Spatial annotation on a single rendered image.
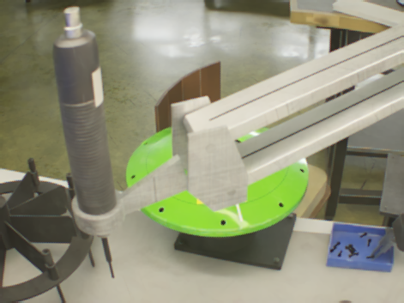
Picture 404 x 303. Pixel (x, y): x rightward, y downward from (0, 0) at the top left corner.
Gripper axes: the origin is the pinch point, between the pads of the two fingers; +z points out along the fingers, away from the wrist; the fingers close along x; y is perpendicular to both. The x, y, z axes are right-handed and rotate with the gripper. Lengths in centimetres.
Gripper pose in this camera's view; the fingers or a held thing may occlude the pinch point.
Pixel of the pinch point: (371, 257)
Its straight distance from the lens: 100.0
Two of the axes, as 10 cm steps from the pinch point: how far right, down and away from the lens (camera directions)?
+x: 0.7, -5.7, 8.2
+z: -4.5, 7.1, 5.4
